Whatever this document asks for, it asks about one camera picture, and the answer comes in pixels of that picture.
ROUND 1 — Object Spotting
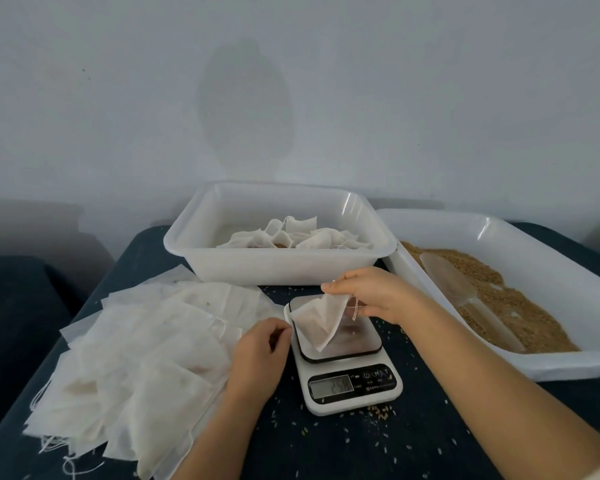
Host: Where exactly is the person's right hand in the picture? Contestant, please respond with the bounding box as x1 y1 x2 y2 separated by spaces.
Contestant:
320 265 433 331

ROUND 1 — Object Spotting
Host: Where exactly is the person's left forearm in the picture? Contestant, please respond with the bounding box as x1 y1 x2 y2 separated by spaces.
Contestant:
173 389 276 480

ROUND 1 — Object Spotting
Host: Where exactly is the pile of white bags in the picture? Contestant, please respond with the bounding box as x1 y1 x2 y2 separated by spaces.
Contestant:
22 265 286 480

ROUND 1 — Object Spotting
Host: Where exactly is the person's left hand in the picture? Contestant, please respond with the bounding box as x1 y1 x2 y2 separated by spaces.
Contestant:
226 317 294 408

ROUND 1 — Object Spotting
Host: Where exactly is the white plastic tub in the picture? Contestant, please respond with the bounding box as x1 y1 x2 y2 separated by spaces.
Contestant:
163 181 399 288

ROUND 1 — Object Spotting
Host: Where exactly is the white digital kitchen scale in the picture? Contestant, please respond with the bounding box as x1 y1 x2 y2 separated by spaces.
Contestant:
284 295 405 417

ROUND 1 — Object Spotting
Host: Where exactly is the brown grain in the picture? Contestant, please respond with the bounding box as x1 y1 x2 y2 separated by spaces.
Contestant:
400 241 582 355

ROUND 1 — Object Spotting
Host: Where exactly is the dark blue tablecloth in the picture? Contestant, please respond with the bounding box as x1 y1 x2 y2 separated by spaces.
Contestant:
0 255 86 446
0 223 600 480

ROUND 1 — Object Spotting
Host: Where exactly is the person's right forearm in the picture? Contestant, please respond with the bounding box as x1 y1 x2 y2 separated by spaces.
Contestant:
405 305 600 480

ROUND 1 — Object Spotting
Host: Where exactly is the clear plastic scoop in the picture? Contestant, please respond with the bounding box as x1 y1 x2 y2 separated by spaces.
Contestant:
420 251 529 354

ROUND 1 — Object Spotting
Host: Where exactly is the white mesh bag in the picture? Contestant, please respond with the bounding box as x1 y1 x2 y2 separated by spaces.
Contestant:
293 291 353 354

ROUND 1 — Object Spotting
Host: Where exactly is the white tray of grain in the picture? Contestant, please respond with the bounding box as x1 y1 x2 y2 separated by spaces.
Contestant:
378 207 600 383

